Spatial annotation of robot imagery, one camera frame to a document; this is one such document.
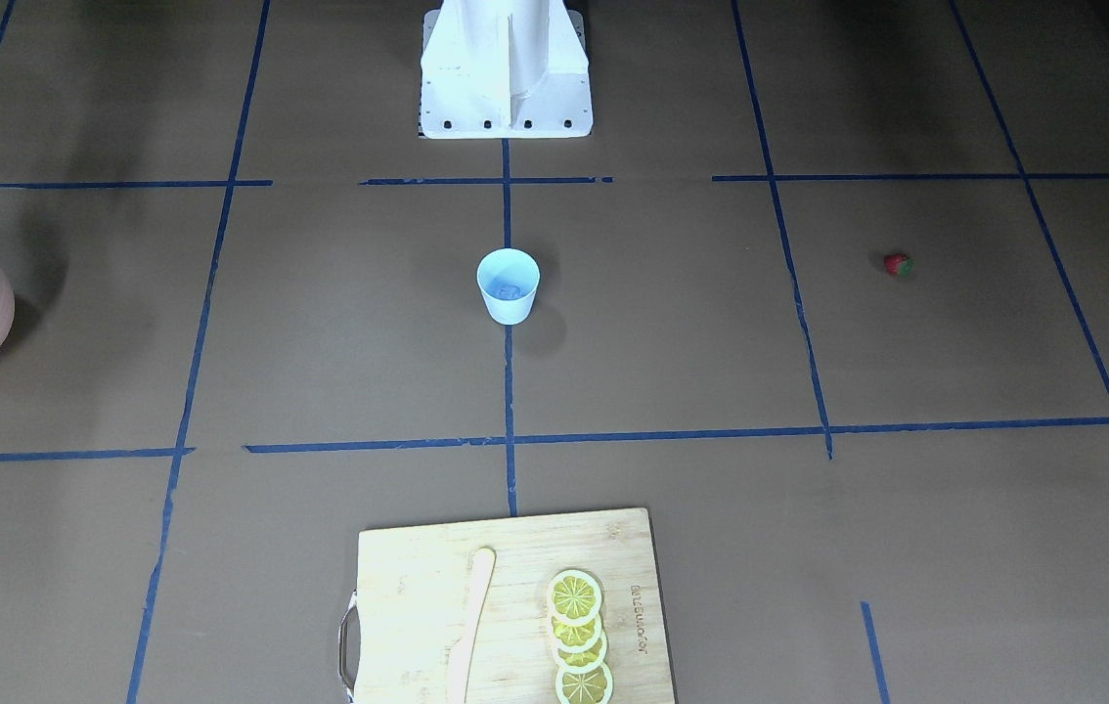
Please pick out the ice cube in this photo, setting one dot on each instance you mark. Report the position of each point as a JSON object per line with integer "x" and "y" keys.
{"x": 509, "y": 291}

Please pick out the light blue plastic cup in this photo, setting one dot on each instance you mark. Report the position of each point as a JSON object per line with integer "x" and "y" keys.
{"x": 508, "y": 280}

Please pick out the lemon slice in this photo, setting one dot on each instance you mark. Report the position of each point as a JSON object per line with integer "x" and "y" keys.
{"x": 574, "y": 597}
{"x": 591, "y": 657}
{"x": 575, "y": 638}
{"x": 594, "y": 686}

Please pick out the bamboo cutting board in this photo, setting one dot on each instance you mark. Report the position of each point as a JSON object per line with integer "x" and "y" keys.
{"x": 408, "y": 608}

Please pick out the yellow plastic knife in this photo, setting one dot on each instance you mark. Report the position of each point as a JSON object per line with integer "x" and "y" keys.
{"x": 459, "y": 659}

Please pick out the red strawberry on table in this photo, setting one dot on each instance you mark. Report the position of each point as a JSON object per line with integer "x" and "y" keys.
{"x": 897, "y": 264}

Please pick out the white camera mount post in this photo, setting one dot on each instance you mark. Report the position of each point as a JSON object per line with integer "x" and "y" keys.
{"x": 504, "y": 70}

